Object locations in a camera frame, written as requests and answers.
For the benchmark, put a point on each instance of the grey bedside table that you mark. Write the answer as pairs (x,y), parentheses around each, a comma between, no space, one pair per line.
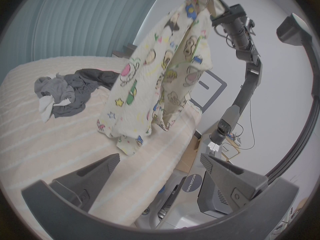
(125,54)

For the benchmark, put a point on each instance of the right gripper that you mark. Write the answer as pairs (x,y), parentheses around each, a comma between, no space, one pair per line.
(240,35)

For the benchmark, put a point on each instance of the white printed pyjama top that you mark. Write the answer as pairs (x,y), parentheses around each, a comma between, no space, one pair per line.
(140,84)

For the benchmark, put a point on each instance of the bed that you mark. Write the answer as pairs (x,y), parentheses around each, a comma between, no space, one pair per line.
(62,144)

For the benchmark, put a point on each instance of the blue-green curtain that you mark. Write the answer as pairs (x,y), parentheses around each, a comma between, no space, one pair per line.
(112,14)

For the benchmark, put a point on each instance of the dark grey garment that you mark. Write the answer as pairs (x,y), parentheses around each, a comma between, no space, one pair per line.
(75,101)

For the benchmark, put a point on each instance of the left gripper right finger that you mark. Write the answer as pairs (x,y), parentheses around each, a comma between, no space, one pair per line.
(232,181)

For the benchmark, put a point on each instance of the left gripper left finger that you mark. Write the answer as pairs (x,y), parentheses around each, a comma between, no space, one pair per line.
(82,184)

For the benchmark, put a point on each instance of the white garment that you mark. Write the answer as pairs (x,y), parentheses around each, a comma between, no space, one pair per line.
(46,109)

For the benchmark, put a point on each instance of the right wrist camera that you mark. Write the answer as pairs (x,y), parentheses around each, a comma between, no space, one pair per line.
(237,9)

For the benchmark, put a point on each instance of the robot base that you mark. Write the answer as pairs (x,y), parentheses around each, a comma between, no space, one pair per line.
(192,184)

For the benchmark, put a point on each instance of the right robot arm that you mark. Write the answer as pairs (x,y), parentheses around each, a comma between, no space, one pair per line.
(251,84)

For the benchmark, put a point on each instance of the black garment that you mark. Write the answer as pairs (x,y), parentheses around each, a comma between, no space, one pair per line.
(100,77)

